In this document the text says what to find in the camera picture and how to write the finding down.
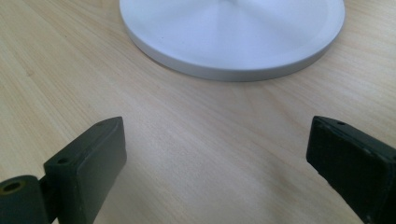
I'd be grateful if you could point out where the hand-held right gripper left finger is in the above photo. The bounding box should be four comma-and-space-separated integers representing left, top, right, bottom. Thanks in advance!
43, 116, 128, 224

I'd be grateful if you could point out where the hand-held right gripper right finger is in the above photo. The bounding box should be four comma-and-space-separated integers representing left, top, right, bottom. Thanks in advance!
305, 115, 396, 224

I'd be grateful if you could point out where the round white metal base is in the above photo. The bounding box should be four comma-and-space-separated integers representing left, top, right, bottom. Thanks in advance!
119, 0, 347, 83

